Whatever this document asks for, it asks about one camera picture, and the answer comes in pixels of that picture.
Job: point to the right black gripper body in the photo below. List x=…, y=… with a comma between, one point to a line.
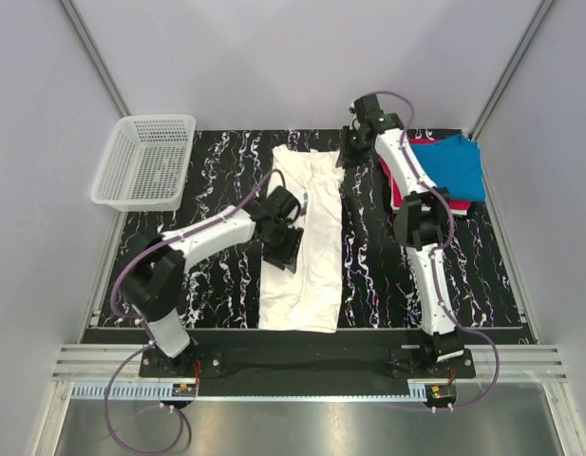
x=349, y=155

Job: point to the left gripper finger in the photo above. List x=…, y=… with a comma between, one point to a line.
x=291, y=247
x=276, y=253

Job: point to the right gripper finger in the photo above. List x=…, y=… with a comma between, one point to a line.
x=345, y=141
x=355, y=156

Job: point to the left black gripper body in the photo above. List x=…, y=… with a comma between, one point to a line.
x=281, y=249

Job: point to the white printed t shirt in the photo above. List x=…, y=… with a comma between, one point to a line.
x=310, y=299

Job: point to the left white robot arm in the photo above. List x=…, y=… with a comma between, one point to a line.
x=151, y=281

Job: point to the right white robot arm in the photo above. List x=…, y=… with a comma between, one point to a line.
x=424, y=224

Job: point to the black marble pattern mat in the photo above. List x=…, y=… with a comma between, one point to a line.
x=378, y=284

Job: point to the red folded t shirt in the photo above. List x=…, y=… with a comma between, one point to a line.
x=459, y=205

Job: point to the white plastic basket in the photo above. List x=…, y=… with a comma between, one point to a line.
x=145, y=163

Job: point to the left small circuit board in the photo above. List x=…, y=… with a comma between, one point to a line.
x=185, y=390

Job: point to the small circuit board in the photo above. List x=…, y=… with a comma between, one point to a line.
x=442, y=392
x=185, y=390

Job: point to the right small circuit board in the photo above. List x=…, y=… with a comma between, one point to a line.
x=442, y=392

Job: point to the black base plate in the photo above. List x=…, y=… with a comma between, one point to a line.
x=398, y=353

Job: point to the aluminium rail profile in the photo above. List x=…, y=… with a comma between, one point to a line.
x=518, y=363

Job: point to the white slotted cable duct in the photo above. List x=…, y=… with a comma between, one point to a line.
x=214, y=391

